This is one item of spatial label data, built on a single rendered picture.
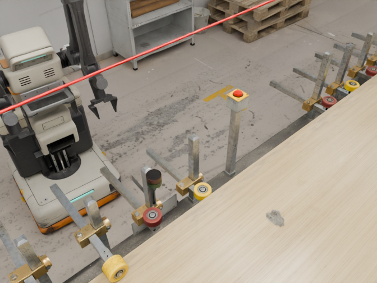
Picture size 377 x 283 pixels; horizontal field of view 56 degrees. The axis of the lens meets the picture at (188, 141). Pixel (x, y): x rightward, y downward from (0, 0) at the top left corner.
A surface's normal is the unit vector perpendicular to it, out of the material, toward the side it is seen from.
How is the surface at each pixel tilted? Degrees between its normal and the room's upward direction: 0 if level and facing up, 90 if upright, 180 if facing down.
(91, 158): 0
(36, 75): 98
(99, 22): 90
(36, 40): 43
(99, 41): 90
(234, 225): 0
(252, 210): 0
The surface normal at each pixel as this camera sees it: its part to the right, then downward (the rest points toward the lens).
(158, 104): 0.00, -0.73
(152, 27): 0.66, 0.51
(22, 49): 0.39, -0.17
